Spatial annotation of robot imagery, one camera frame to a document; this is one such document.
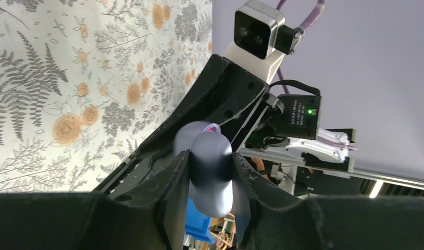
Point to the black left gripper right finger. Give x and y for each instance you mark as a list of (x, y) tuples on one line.
[(267, 217)]

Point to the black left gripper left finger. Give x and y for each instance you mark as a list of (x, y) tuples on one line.
[(149, 216)]

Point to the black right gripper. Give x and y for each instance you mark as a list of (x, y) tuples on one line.
[(224, 93)]

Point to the silver computer mouse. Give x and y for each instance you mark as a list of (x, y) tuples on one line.
[(209, 167)]

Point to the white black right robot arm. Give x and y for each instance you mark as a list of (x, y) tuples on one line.
[(289, 121)]

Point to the floral tablecloth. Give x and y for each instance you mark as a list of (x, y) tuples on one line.
[(83, 83)]

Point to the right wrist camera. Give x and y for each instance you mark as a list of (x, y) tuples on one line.
[(261, 39)]

